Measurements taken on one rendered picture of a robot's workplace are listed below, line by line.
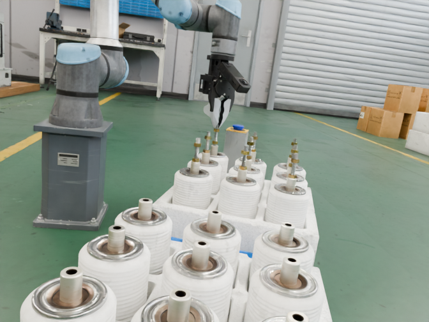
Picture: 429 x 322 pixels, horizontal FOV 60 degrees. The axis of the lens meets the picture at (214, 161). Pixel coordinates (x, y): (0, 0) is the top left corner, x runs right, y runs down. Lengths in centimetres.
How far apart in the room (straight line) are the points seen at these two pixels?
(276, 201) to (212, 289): 43
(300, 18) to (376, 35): 129
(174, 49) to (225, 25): 491
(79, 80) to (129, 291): 72
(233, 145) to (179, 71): 477
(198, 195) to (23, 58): 563
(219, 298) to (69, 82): 79
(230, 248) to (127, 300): 17
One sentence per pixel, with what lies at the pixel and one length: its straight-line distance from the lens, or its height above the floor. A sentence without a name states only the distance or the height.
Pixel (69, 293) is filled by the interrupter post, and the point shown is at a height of 26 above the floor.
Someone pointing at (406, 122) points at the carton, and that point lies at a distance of 487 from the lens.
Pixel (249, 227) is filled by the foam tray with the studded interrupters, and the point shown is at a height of 17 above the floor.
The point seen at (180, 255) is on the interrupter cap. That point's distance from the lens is 53.
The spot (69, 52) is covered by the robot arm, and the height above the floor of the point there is 50.
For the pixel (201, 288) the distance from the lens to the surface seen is 48.
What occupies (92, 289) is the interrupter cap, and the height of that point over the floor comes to 25.
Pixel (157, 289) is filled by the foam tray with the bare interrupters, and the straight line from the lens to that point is 59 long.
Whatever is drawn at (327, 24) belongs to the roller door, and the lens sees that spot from 644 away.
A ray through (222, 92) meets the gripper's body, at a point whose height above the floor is 44.
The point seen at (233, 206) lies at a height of 20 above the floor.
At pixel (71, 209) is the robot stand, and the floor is 6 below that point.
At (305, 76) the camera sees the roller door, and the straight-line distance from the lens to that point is 630.
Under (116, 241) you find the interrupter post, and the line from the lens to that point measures 52.
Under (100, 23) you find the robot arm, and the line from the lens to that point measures 125.
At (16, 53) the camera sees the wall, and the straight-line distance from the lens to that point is 641.
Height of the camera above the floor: 50
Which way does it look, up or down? 14 degrees down
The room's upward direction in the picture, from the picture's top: 7 degrees clockwise
